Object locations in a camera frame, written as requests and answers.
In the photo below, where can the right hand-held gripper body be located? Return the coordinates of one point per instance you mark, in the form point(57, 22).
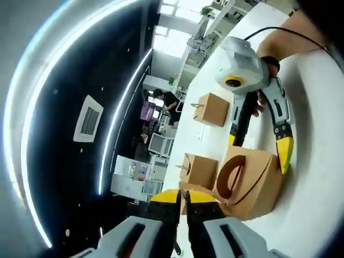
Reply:
point(242, 64)

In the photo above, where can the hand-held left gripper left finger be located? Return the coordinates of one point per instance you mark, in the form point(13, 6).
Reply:
point(139, 233)

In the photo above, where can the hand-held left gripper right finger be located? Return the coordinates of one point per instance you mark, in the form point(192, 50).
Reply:
point(215, 236)

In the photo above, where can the person's right hand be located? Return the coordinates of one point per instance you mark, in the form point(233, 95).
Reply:
point(260, 106)

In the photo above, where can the grey office chairs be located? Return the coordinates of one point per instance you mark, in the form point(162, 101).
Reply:
point(200, 43)

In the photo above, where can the white display pillar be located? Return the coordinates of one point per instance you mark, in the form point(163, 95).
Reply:
point(126, 172)

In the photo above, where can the potted plant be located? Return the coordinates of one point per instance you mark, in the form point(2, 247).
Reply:
point(206, 10)
point(172, 80)

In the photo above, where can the bright window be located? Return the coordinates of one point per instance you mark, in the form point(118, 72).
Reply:
point(172, 40)

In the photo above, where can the white office chair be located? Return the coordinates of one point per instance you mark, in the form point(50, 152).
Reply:
point(160, 143)

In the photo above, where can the purple screen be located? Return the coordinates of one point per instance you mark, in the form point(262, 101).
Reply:
point(147, 111)

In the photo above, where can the white ceiling light strip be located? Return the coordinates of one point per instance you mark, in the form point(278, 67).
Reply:
point(35, 129)
point(118, 113)

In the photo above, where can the ceiling air vent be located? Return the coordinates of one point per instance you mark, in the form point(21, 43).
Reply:
point(88, 118)

